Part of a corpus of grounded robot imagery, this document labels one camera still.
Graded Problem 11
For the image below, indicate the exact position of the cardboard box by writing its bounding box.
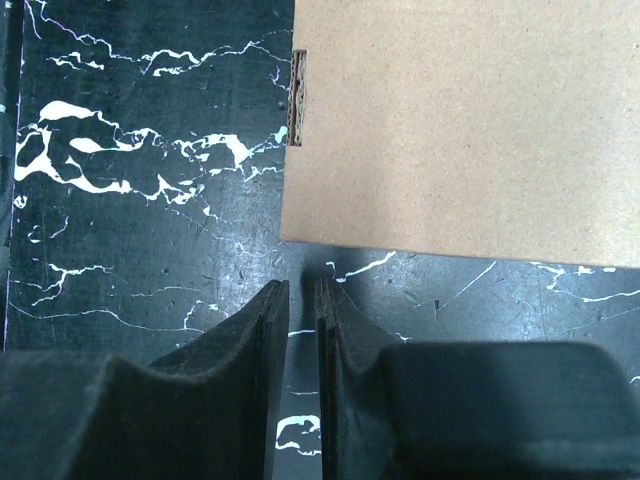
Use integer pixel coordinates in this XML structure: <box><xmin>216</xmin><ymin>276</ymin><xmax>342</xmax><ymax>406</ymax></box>
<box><xmin>281</xmin><ymin>1</ymin><xmax>639</xmax><ymax>268</ymax></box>

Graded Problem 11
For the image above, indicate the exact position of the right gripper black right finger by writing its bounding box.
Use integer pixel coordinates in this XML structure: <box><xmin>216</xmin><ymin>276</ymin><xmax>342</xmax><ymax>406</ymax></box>
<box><xmin>314</xmin><ymin>280</ymin><xmax>639</xmax><ymax>479</ymax></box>

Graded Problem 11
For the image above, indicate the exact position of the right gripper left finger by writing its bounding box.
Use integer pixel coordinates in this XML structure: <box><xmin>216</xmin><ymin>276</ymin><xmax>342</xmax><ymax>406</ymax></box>
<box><xmin>1</xmin><ymin>281</ymin><xmax>289</xmax><ymax>479</ymax></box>

